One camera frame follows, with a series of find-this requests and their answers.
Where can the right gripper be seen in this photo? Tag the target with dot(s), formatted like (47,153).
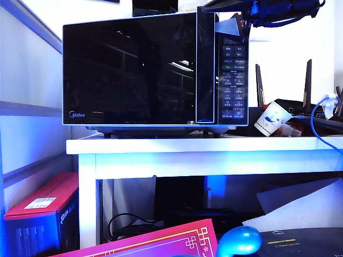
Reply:
(270,10)

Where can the gray cardboard sheet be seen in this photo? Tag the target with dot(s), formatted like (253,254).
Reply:
(284,198)

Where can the white paper sheet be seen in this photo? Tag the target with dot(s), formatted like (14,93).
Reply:
(308,214)

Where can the pink gift box gold pattern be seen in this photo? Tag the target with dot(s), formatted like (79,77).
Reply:
(148,239)

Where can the dark blue snack bag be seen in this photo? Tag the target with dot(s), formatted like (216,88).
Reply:
(154,12)

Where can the black router with antennas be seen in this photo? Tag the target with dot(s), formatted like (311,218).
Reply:
(301,107)

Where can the white table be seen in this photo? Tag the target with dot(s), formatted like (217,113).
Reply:
(187,163)

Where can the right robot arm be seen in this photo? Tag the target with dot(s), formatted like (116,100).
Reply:
(316,6)

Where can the black glass microwave door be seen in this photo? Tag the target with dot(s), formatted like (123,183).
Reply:
(120,80)

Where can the black box gold print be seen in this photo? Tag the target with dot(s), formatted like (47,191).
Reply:
(308,241)

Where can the black upright panel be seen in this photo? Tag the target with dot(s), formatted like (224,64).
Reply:
(179,195)

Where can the glossy blue round object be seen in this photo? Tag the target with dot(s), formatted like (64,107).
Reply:
(239,239)

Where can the white paper cup blue print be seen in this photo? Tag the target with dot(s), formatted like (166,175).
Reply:
(270,119)

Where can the red and black cardboard box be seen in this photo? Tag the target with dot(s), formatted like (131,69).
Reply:
(38,195)

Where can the black rectangular screen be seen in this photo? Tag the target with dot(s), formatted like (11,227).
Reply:
(155,4)

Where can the white tape wad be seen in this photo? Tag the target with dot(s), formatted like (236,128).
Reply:
(331,105)

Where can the small red white carton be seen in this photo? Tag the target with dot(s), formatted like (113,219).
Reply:
(292,130)

